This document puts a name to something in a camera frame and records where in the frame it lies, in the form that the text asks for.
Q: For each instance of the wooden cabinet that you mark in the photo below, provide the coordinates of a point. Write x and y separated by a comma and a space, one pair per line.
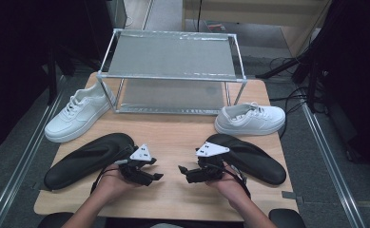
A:
252, 11

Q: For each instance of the dark curtain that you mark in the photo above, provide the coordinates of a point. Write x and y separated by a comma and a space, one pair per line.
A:
357, 63
14, 63

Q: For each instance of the person's right hand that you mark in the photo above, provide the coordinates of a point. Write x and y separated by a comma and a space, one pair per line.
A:
231, 188

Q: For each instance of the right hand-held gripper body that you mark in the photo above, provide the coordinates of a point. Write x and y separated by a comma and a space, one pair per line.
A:
209, 172

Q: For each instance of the white sneaker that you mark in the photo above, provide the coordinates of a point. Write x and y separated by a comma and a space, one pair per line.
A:
74, 117
252, 122

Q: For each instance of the person's left hand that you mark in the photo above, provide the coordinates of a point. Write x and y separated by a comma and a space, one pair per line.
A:
114, 185

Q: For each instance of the metal shoe rack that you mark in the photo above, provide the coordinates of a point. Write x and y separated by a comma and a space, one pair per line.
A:
173, 55

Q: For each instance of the black slipper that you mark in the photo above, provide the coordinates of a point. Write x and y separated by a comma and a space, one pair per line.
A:
84, 160
255, 161

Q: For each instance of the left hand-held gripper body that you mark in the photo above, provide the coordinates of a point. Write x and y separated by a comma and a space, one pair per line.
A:
138, 172

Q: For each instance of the black tripod stand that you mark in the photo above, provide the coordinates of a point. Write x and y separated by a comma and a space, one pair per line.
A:
287, 66

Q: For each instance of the metal floor rail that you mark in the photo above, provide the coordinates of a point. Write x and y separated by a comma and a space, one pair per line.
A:
331, 167
21, 167

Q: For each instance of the grey tape piece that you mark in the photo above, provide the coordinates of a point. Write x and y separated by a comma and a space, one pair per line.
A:
292, 196
38, 187

